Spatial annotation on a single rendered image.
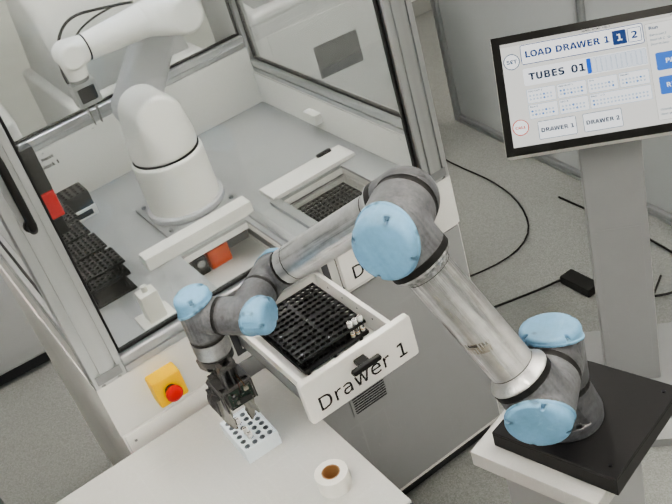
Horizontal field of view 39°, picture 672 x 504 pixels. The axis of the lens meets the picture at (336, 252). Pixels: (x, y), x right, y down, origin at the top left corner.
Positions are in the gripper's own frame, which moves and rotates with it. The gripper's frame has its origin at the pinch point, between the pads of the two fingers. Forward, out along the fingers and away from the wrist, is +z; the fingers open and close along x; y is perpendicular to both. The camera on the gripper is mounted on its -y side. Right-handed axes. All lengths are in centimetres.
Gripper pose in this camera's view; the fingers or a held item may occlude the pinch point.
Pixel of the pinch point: (241, 417)
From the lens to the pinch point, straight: 204.3
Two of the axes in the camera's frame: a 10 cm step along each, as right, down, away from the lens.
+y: 5.3, 3.6, -7.7
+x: 8.1, -4.8, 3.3
